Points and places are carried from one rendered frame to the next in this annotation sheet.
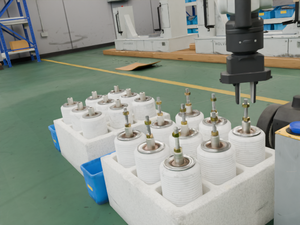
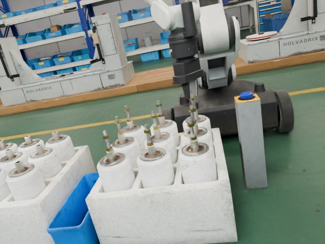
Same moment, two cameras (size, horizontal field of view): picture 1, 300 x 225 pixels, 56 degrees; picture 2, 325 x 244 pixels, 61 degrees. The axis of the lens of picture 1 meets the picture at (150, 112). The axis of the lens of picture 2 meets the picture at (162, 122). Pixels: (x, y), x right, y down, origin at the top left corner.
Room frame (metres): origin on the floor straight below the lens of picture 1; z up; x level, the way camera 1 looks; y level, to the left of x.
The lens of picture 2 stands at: (0.19, 0.49, 0.57)
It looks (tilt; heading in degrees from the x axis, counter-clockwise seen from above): 19 degrees down; 312
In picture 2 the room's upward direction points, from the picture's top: 12 degrees counter-clockwise
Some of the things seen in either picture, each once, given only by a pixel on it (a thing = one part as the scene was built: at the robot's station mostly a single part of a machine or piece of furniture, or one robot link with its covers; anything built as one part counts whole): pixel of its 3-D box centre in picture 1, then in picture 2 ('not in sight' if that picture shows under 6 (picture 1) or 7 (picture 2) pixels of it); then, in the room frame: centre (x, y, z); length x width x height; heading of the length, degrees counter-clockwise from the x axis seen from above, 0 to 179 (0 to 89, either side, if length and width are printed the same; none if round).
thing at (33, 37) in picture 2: not in sight; (38, 36); (5.88, -2.60, 0.90); 0.50 x 0.38 x 0.21; 123
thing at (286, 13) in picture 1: (290, 10); (66, 57); (5.51, -2.84, 0.36); 0.50 x 0.38 x 0.21; 123
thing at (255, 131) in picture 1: (246, 131); (195, 119); (0.71, -0.25, 0.25); 0.08 x 0.08 x 0.01
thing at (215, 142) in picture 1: (215, 141); (194, 128); (0.65, -0.15, 0.26); 0.02 x 0.02 x 0.03
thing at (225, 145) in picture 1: (215, 145); (195, 132); (0.65, -0.15, 0.25); 0.08 x 0.08 x 0.01
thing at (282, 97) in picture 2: not in sight; (281, 111); (0.58, -0.77, 0.10); 0.20 x 0.05 x 0.20; 122
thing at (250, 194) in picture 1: (189, 182); (168, 181); (0.75, -0.09, 0.09); 0.39 x 0.39 x 0.18; 31
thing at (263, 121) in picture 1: (275, 129); (170, 127); (1.03, -0.48, 0.10); 0.20 x 0.05 x 0.20; 122
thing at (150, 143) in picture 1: (150, 143); (151, 150); (0.69, 0.01, 0.26); 0.02 x 0.02 x 0.03
